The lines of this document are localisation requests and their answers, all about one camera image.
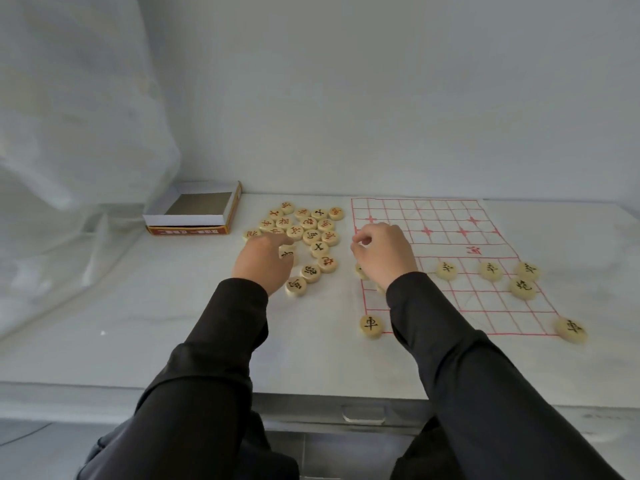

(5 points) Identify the sheer white curtain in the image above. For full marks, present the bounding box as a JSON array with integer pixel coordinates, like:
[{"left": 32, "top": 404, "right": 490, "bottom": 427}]
[{"left": 0, "top": 0, "right": 181, "bottom": 341}]

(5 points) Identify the metal drawer handle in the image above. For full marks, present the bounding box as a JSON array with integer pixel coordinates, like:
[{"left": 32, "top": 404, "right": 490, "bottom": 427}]
[{"left": 341, "top": 404, "right": 387, "bottom": 425}]

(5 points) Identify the person's right hand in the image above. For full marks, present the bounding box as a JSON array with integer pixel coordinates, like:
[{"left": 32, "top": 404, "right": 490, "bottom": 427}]
[{"left": 349, "top": 222, "right": 419, "bottom": 291}]

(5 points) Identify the person's left hand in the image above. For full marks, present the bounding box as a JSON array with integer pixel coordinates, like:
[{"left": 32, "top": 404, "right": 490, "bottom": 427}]
[{"left": 231, "top": 232, "right": 299, "bottom": 297}]

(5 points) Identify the person's right forearm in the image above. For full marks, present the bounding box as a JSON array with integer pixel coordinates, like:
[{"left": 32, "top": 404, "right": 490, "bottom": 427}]
[{"left": 385, "top": 271, "right": 626, "bottom": 480}]

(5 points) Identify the pile of wooden xiangqi pieces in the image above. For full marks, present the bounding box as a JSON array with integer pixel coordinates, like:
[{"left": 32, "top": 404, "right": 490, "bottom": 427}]
[{"left": 242, "top": 200, "right": 346, "bottom": 299}]

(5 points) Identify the thin dark floor cable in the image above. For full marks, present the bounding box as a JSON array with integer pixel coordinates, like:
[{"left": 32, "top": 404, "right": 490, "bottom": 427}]
[{"left": 0, "top": 422, "right": 53, "bottom": 445}]

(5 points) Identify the red grid xiangqi board sheet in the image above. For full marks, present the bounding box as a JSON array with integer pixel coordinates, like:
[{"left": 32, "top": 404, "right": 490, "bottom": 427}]
[{"left": 349, "top": 197, "right": 561, "bottom": 338}]

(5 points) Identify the person's left forearm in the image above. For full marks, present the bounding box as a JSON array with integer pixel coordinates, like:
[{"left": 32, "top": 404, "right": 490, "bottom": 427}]
[{"left": 75, "top": 278, "right": 271, "bottom": 480}]

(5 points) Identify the white cardboard box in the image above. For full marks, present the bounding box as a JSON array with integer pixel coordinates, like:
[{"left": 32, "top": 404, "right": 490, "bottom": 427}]
[{"left": 143, "top": 181, "right": 243, "bottom": 237}]

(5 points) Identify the grey desk drawer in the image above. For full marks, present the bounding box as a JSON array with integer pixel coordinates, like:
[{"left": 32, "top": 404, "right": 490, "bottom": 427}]
[{"left": 249, "top": 393, "right": 432, "bottom": 435}]

